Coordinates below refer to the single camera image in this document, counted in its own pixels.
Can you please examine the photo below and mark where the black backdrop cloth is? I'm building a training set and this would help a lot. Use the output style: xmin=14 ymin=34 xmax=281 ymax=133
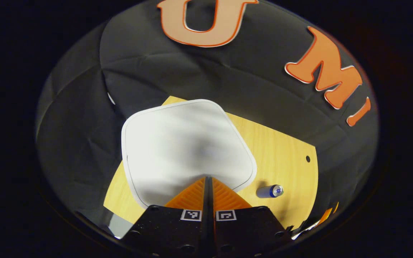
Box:
xmin=36 ymin=0 xmax=379 ymax=237

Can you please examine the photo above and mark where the white desktop garbage bin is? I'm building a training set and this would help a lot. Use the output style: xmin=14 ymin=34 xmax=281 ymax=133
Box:
xmin=121 ymin=99 xmax=257 ymax=210

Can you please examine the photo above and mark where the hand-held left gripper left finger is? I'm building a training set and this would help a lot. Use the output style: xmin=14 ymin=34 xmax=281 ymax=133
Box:
xmin=120 ymin=176 xmax=210 ymax=258

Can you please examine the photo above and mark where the blue pop can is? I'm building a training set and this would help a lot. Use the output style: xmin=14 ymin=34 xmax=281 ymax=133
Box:
xmin=256 ymin=185 xmax=284 ymax=199

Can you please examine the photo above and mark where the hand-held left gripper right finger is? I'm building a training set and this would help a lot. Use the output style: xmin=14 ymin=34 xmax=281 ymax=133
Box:
xmin=209 ymin=176 xmax=295 ymax=258

